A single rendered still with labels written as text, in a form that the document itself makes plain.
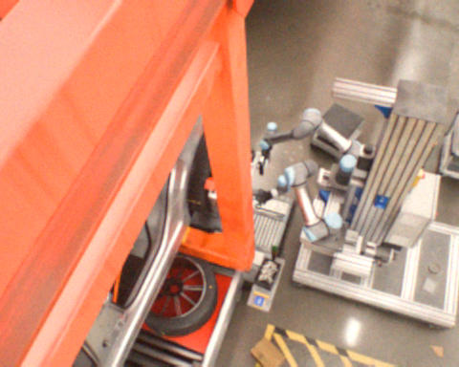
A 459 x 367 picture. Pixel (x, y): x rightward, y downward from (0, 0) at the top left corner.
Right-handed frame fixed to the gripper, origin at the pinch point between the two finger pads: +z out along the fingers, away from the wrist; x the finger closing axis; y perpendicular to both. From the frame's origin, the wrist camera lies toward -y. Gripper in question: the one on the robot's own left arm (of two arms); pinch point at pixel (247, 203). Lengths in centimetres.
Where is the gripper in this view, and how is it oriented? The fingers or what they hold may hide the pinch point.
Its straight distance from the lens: 336.4
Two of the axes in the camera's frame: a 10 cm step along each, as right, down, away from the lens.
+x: -4.2, -7.6, 5.0
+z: -9.1, 3.9, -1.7
